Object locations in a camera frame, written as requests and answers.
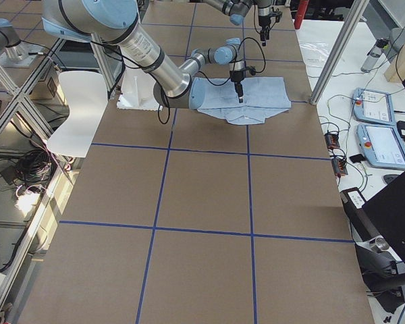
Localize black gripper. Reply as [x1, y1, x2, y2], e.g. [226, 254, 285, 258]
[258, 8, 282, 46]
[229, 61, 257, 103]

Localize light blue button-up shirt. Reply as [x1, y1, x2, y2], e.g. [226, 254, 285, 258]
[190, 76, 291, 125]

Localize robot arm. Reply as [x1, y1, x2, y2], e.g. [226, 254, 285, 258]
[43, 0, 247, 109]
[202, 0, 282, 47]

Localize red cylinder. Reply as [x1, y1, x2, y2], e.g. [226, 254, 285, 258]
[294, 0, 308, 30]

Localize clear plastic bag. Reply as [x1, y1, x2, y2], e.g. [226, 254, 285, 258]
[299, 41, 331, 68]

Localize clear water bottle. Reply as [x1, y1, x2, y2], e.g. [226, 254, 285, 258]
[360, 38, 389, 73]

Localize upper teach pendant tablet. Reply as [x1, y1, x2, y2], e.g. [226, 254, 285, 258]
[352, 88, 396, 126]

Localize teach pendant tablet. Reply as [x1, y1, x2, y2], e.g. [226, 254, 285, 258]
[352, 88, 396, 126]
[356, 124, 405, 170]

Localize white curved sheet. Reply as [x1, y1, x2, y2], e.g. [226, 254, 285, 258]
[47, 71, 108, 158]

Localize lower teach pendant tablet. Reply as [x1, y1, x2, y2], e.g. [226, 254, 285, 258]
[356, 124, 405, 170]

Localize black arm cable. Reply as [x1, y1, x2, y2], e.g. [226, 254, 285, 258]
[157, 36, 267, 125]

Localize aluminium frame post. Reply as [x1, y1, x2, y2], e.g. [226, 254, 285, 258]
[309, 0, 369, 105]

